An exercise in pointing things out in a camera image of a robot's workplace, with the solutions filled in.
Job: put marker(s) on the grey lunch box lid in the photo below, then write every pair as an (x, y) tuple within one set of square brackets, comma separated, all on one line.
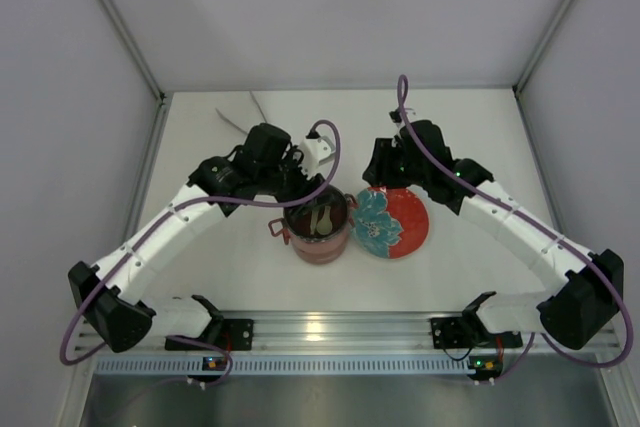
[(298, 218)]

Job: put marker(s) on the pink steel bowl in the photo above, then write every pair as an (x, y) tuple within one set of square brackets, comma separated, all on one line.
[(279, 228), (320, 251)]

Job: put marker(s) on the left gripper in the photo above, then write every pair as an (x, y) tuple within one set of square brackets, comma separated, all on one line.
[(304, 187)]

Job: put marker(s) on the steel serving tongs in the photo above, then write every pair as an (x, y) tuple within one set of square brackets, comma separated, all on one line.
[(244, 114)]

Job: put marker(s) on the beige toy piece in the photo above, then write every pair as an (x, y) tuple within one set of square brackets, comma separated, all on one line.
[(321, 223)]

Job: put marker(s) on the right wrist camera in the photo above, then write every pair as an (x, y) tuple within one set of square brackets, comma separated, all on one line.
[(400, 117)]

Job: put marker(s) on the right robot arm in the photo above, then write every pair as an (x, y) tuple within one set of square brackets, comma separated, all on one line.
[(575, 301)]

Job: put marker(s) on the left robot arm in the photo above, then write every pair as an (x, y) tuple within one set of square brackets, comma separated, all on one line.
[(267, 170)]

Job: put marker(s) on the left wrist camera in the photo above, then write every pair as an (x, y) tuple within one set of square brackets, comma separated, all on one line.
[(316, 152)]

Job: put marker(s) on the red and teal plate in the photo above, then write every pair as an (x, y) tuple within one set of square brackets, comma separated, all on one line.
[(389, 223)]

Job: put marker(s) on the slotted cable duct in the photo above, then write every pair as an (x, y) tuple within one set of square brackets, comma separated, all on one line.
[(264, 365)]

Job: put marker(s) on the aluminium rail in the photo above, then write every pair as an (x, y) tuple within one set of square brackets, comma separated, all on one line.
[(340, 332)]

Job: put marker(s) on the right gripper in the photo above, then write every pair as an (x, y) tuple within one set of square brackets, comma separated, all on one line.
[(379, 167)]

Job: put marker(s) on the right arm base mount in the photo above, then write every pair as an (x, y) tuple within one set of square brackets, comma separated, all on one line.
[(464, 330)]

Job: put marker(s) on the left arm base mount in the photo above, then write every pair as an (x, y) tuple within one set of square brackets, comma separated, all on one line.
[(226, 334)]

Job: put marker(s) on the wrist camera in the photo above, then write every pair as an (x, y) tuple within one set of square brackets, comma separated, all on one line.
[(400, 117), (316, 152)]

